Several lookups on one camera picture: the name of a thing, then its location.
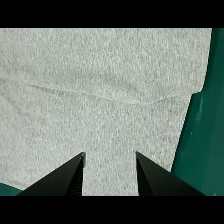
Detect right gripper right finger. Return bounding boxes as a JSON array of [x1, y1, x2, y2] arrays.
[[135, 151, 205, 197]]

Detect light grey T-shirt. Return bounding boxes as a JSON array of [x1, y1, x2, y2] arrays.
[[0, 27, 213, 197]]

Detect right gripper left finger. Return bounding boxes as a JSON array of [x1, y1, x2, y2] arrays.
[[17, 151, 87, 197]]

